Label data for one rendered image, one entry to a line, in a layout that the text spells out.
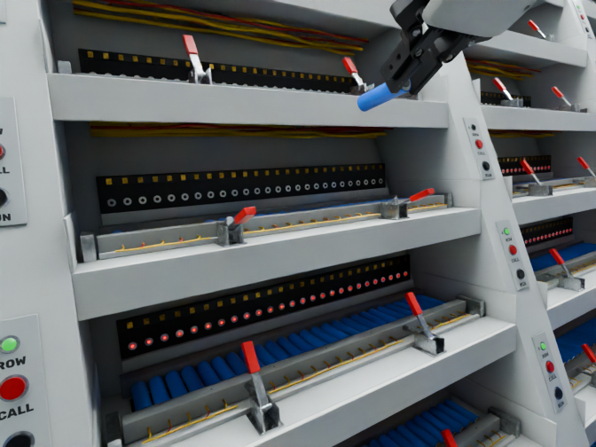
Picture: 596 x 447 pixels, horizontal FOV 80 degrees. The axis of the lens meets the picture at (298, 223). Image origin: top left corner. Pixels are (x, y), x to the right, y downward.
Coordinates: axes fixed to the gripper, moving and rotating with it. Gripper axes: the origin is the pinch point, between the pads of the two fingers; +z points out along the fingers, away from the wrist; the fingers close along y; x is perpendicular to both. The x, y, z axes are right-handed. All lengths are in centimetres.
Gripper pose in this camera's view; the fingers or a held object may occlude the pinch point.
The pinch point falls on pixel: (410, 67)
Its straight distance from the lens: 38.4
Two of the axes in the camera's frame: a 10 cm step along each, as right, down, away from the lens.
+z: -3.9, 4.3, 8.2
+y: -8.7, 1.2, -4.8
